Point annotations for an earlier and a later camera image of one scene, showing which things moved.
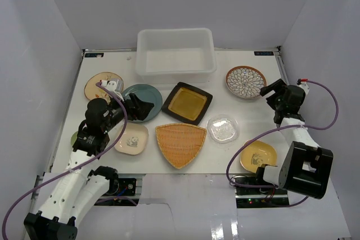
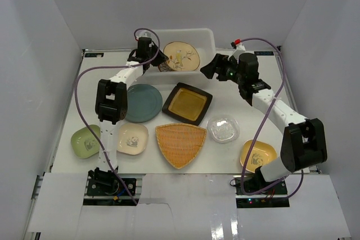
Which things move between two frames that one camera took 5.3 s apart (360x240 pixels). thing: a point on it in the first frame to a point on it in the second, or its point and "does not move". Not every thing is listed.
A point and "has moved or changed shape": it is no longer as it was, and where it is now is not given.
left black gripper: x=130 y=108 to x=157 y=58
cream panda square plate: x=134 y=140 does not move
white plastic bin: x=167 y=55 does not move
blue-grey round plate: x=148 y=93 does not move
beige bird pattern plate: x=93 y=91 to x=183 y=57
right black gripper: x=279 y=86 to x=219 y=64
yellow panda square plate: x=256 y=153 does not move
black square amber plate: x=188 y=103 does not move
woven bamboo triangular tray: x=180 y=142 does not move
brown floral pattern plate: x=246 y=81 has moved or changed shape
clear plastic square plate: x=223 y=128 does not move
